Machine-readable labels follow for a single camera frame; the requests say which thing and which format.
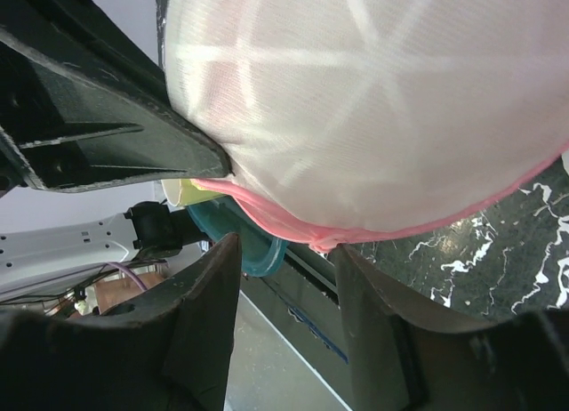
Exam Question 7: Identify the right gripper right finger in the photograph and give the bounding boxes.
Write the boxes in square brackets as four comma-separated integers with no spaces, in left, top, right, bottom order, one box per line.
[332,246,568,410]

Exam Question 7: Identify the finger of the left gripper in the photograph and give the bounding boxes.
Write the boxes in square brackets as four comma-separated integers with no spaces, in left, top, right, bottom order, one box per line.
[1,0,231,193]

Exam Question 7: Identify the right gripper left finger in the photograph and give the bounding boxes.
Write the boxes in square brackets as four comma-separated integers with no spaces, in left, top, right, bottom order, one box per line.
[1,234,241,410]

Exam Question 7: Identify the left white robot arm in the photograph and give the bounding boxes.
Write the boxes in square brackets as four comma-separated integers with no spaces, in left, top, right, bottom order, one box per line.
[1,0,230,304]

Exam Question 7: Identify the pale yellow mug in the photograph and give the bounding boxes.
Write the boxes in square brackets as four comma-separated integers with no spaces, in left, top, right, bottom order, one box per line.
[161,179,221,207]

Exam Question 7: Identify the teal transparent tray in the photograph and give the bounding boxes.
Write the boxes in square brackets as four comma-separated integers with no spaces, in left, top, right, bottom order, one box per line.
[186,197,288,278]

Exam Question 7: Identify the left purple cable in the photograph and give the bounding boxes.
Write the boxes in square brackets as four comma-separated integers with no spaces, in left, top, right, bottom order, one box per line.
[104,262,150,292]

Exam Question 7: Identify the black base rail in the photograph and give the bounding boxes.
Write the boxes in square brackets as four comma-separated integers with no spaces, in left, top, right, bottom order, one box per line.
[241,245,349,381]

